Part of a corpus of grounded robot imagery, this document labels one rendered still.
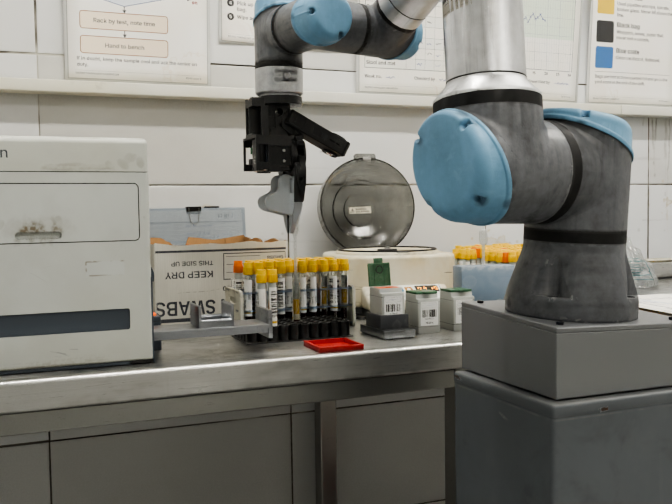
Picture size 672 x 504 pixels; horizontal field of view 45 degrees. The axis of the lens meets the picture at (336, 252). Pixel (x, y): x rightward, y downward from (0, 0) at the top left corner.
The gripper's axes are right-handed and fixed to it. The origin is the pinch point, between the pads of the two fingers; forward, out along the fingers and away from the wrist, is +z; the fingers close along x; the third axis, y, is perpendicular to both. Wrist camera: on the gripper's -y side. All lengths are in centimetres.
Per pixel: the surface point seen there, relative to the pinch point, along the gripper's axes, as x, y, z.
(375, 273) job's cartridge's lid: 2.8, -12.8, 8.1
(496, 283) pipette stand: 1.7, -36.7, 11.0
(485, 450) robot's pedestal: 41.3, -8.7, 26.3
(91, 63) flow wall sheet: -50, 25, -33
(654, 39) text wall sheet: -49, -121, -47
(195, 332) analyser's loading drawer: 11.7, 18.8, 14.3
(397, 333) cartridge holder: 10.0, -13.1, 17.0
